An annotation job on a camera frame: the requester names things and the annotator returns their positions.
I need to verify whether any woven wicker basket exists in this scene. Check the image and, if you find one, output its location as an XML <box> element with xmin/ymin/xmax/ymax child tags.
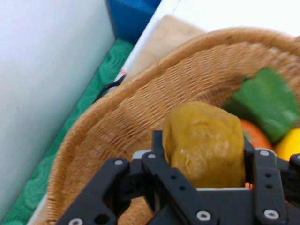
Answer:
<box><xmin>35</xmin><ymin>27</ymin><xmax>300</xmax><ymax>225</ymax></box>

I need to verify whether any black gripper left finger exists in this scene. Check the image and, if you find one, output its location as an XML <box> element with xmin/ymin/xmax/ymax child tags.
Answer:
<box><xmin>55</xmin><ymin>130</ymin><xmax>221</xmax><ymax>225</ymax></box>

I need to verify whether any brown toy potato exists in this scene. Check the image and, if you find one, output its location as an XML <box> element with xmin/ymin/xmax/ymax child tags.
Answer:
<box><xmin>162</xmin><ymin>101</ymin><xmax>247</xmax><ymax>189</ymax></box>

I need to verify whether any green toy bell pepper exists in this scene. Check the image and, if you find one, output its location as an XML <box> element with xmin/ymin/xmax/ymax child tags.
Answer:
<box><xmin>223</xmin><ymin>67</ymin><xmax>300</xmax><ymax>143</ymax></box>

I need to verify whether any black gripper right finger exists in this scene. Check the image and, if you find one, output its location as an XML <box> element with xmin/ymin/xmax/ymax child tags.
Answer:
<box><xmin>242</xmin><ymin>135</ymin><xmax>300</xmax><ymax>225</ymax></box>

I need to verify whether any wooden cutting board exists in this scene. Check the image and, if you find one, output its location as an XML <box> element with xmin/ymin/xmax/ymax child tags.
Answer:
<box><xmin>123</xmin><ymin>14</ymin><xmax>208</xmax><ymax>83</ymax></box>

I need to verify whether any thin black cable red tag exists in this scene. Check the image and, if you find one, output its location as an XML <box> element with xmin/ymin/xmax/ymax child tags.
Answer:
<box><xmin>93</xmin><ymin>74</ymin><xmax>128</xmax><ymax>104</ymax></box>

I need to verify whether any yellow toy bell pepper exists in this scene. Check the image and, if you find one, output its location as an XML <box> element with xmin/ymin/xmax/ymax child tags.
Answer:
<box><xmin>273</xmin><ymin>127</ymin><xmax>300</xmax><ymax>162</ymax></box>

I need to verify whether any orange toy tomato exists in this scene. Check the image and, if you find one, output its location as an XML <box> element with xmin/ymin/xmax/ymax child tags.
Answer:
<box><xmin>240</xmin><ymin>119</ymin><xmax>274</xmax><ymax>151</ymax></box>

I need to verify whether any teal foam mat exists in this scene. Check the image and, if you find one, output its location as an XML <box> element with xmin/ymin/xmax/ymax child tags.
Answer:
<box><xmin>0</xmin><ymin>38</ymin><xmax>136</xmax><ymax>225</ymax></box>

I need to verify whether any blue box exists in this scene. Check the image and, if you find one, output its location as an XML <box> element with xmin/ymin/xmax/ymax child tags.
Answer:
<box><xmin>105</xmin><ymin>0</ymin><xmax>166</xmax><ymax>45</ymax></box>

